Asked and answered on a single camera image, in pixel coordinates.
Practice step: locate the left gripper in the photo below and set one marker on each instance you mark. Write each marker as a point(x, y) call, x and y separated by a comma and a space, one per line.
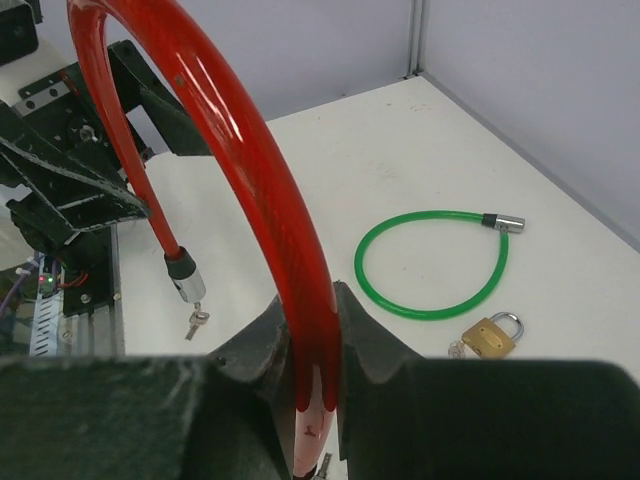
point(54, 145)

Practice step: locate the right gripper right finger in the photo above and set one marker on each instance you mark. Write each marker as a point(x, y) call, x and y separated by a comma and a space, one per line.
point(403, 416)

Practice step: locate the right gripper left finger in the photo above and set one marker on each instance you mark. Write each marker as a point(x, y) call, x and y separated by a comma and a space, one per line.
point(229, 414)

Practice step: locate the large padlock key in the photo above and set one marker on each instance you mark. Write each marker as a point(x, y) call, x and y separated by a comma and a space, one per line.
point(457, 350)

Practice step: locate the green lock keys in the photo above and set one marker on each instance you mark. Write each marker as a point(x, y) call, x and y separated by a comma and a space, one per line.
point(322, 471)

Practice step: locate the large brass padlock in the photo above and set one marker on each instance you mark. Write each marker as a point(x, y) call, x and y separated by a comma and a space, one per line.
point(494, 337)

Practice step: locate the red cable lock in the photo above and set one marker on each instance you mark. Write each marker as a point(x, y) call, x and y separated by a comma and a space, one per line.
point(251, 160)

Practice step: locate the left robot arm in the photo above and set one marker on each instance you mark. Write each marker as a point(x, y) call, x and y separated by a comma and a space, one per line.
point(19, 40)

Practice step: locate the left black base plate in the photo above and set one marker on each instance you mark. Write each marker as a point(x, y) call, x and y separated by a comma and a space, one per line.
point(89, 269)

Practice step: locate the white slotted cable duct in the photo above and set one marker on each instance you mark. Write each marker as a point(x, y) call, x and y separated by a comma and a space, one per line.
point(48, 309)

